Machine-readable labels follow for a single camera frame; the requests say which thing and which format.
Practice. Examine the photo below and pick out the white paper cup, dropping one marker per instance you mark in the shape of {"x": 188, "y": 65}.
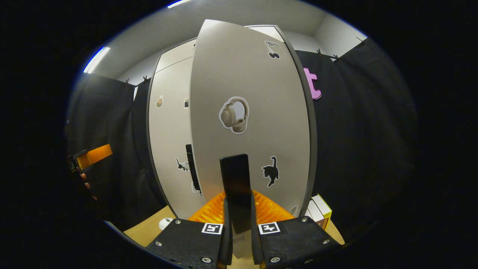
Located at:
{"x": 165, "y": 223}

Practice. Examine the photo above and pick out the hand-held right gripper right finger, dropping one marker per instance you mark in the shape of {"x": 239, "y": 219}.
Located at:
{"x": 255, "y": 243}

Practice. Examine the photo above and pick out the beige cabinet drawer front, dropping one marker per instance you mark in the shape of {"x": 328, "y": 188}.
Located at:
{"x": 175, "y": 56}

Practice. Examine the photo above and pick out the small ceiling light panel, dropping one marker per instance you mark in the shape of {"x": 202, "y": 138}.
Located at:
{"x": 96, "y": 59}

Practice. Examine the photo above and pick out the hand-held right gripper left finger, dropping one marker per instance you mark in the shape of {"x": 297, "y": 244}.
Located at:
{"x": 227, "y": 243}

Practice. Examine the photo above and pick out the cabinet door with headphone sticker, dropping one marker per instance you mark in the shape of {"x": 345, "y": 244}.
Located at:
{"x": 242, "y": 74}

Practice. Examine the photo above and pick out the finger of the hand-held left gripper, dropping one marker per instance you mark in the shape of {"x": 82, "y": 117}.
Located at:
{"x": 97, "y": 154}

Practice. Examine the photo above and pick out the double-door shoe cabinet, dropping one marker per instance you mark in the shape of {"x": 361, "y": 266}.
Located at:
{"x": 313, "y": 130}

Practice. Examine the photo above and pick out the brown book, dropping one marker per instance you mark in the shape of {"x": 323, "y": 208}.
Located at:
{"x": 314, "y": 211}

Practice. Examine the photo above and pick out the cabinet door with camera sticker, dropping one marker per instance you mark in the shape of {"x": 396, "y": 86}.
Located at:
{"x": 168, "y": 149}

